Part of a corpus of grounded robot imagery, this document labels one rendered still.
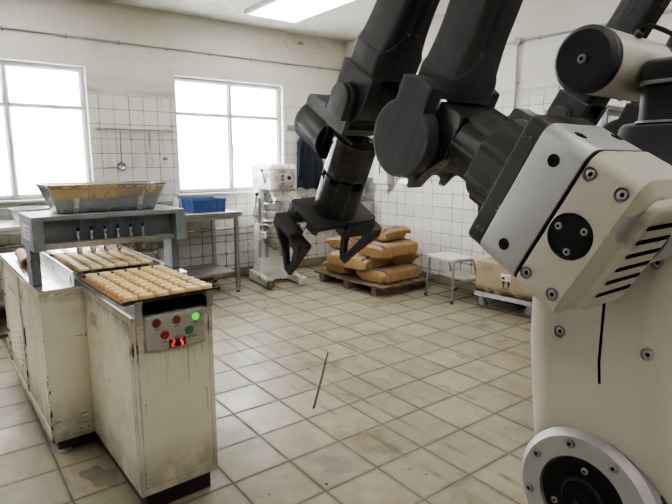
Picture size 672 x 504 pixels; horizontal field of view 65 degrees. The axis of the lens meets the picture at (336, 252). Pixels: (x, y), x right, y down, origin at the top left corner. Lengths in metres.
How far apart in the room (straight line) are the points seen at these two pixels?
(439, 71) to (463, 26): 0.04
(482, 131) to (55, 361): 2.59
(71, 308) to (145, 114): 3.71
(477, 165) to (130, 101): 5.82
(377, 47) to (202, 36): 6.03
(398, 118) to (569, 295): 0.23
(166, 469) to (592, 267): 2.20
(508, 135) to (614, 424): 0.33
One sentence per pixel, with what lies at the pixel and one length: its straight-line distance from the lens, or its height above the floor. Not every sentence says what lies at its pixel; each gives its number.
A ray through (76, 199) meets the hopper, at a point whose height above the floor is 1.25.
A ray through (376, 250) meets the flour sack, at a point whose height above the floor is 0.49.
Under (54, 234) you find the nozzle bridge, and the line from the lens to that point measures 2.85.
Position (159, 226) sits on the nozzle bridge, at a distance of 2.98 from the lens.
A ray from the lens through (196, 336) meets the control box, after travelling 2.26.
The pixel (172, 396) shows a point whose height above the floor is 0.48.
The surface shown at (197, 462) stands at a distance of 2.52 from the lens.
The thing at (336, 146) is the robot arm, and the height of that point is 1.45.
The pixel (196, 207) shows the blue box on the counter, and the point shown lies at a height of 0.94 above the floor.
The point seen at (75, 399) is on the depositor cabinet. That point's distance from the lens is 2.98.
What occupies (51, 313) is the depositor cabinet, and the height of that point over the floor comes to 0.73.
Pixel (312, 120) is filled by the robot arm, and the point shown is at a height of 1.48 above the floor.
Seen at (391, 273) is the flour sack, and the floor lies 0.23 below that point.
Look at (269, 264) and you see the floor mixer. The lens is 6.36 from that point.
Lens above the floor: 1.43
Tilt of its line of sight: 10 degrees down
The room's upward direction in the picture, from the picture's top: straight up
